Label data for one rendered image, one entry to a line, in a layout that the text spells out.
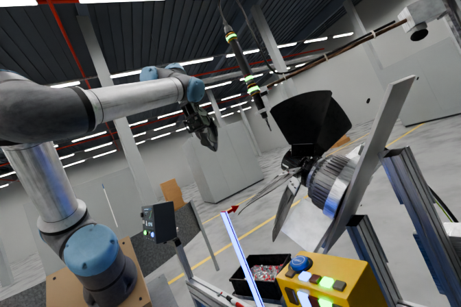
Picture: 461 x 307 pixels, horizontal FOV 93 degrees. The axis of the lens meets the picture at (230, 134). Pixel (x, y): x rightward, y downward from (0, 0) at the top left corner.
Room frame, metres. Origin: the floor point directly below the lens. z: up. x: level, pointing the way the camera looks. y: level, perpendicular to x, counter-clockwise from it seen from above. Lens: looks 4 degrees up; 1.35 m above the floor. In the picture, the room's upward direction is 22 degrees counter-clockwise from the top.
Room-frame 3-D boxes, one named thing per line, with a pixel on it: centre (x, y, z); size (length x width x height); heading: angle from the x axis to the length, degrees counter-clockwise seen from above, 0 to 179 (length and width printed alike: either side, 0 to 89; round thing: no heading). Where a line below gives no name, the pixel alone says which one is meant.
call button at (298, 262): (0.49, -0.03, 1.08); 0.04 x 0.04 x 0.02
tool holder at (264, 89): (0.91, -0.17, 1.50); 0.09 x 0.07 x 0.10; 73
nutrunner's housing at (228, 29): (0.91, -0.16, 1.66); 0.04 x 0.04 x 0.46
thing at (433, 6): (0.73, -0.76, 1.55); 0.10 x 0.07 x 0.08; 73
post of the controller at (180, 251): (1.11, 0.45, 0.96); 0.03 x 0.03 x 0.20; 38
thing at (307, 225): (0.86, -0.14, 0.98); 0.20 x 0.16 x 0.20; 38
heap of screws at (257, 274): (0.93, 0.10, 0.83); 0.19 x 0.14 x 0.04; 54
